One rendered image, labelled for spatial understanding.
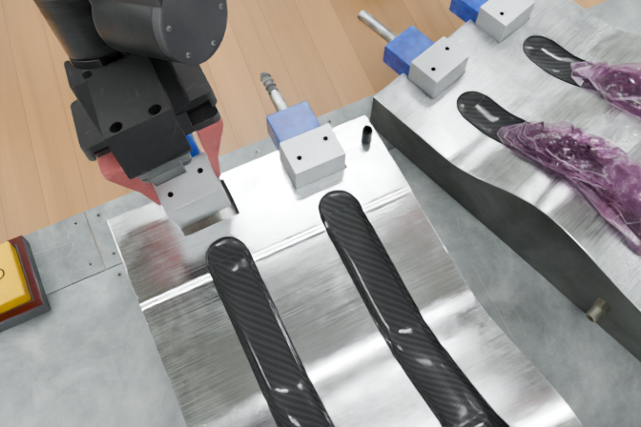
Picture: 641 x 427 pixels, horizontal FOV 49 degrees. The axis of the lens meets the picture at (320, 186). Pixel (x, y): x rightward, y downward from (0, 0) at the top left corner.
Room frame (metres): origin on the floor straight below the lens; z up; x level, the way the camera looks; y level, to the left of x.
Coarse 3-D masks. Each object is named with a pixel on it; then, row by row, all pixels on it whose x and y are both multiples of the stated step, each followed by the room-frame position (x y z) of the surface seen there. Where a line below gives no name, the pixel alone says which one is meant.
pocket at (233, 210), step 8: (224, 184) 0.31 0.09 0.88; (232, 200) 0.29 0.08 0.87; (232, 208) 0.29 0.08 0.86; (208, 216) 0.28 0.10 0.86; (216, 216) 0.28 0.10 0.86; (224, 216) 0.28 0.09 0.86; (192, 224) 0.27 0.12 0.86; (200, 224) 0.27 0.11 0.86; (208, 224) 0.27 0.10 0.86; (184, 232) 0.26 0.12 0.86; (192, 232) 0.26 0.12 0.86
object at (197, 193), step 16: (192, 144) 0.31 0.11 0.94; (192, 160) 0.29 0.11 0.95; (208, 160) 0.29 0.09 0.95; (192, 176) 0.27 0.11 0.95; (208, 176) 0.27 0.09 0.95; (160, 192) 0.26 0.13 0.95; (176, 192) 0.26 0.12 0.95; (192, 192) 0.26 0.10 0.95; (208, 192) 0.26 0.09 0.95; (224, 192) 0.27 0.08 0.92; (176, 208) 0.25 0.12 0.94; (192, 208) 0.25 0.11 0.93; (208, 208) 0.26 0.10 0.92; (224, 208) 0.27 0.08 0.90; (176, 224) 0.25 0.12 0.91
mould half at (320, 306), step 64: (256, 192) 0.29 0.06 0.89; (320, 192) 0.29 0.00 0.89; (384, 192) 0.30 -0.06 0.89; (128, 256) 0.23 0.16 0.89; (192, 256) 0.23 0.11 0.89; (256, 256) 0.23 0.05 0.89; (320, 256) 0.23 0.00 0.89; (448, 256) 0.24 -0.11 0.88; (192, 320) 0.17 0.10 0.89; (320, 320) 0.18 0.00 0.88; (448, 320) 0.18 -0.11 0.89; (192, 384) 0.12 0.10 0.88; (256, 384) 0.12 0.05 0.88; (320, 384) 0.12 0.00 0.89; (384, 384) 0.12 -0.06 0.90; (512, 384) 0.12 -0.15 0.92
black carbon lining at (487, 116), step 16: (528, 48) 0.50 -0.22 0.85; (544, 48) 0.50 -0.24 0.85; (560, 48) 0.50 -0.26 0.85; (544, 64) 0.48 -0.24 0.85; (560, 64) 0.48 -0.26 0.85; (464, 96) 0.43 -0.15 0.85; (480, 96) 0.43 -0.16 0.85; (464, 112) 0.41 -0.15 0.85; (480, 112) 0.41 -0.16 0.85; (496, 112) 0.41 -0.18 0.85; (480, 128) 0.39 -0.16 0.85; (496, 128) 0.39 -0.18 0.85
